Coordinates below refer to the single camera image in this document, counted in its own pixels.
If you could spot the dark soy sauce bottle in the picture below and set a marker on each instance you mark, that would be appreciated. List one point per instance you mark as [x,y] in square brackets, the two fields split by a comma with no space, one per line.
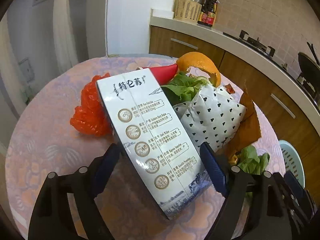
[203,8]

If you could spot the light blue waste basket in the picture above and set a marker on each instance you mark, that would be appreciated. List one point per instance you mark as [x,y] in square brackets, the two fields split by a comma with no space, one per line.
[292,161]

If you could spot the red paper cup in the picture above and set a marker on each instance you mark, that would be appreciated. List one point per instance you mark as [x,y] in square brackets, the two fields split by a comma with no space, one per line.
[163,74]

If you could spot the large orange peel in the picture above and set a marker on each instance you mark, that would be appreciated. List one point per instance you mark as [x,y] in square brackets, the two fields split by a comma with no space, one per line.
[203,63]

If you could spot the beige plastic utensil basket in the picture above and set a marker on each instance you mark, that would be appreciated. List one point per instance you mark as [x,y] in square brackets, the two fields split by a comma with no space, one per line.
[187,11]

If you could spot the green lettuce leaves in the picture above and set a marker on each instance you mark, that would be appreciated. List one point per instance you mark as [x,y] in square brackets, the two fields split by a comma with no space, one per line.
[183,88]

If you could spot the black gas stove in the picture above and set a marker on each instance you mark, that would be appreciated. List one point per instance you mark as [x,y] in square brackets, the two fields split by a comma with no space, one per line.
[267,52]

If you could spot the black frying pan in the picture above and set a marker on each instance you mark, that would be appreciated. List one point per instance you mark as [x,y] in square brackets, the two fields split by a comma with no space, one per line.
[310,67]

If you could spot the white countertop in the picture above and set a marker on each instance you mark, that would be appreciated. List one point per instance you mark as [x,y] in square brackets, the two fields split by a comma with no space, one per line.
[160,18]

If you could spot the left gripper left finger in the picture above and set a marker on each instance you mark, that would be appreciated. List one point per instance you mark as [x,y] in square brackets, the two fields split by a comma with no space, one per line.
[52,218]

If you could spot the white heart-pattern paper bag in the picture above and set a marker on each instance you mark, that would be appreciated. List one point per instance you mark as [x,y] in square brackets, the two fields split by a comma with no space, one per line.
[212,116]

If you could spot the red plastic bag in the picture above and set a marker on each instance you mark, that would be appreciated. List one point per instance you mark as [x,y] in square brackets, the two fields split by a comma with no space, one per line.
[90,118]

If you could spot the wooden kitchen cabinet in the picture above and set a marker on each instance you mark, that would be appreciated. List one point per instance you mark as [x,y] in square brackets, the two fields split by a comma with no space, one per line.
[299,126]

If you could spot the orange panda snack bag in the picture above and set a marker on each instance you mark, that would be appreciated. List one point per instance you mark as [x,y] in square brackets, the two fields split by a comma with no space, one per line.
[248,132]

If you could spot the white blue milk carton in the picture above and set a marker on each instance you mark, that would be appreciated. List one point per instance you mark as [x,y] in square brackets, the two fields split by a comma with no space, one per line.
[154,139]

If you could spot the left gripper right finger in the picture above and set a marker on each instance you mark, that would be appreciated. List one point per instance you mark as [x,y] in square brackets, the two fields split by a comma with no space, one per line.
[268,217]

